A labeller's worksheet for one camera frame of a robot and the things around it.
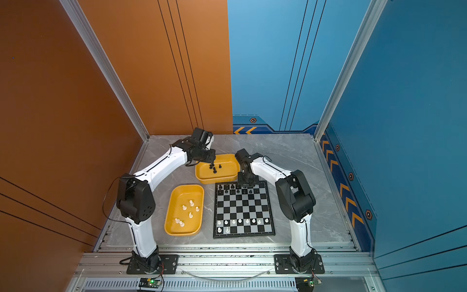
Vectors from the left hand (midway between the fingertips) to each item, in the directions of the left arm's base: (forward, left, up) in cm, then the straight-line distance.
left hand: (214, 155), depth 92 cm
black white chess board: (-24, -15, -14) cm, 31 cm away
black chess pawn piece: (+3, -2, -14) cm, 15 cm away
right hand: (-11, -15, -12) cm, 22 cm away
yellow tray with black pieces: (+3, -5, -15) cm, 17 cm away
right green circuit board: (-52, -39, -15) cm, 67 cm away
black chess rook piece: (+3, +4, -14) cm, 15 cm away
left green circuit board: (-52, +22, -17) cm, 59 cm away
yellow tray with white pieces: (-25, +13, -14) cm, 32 cm away
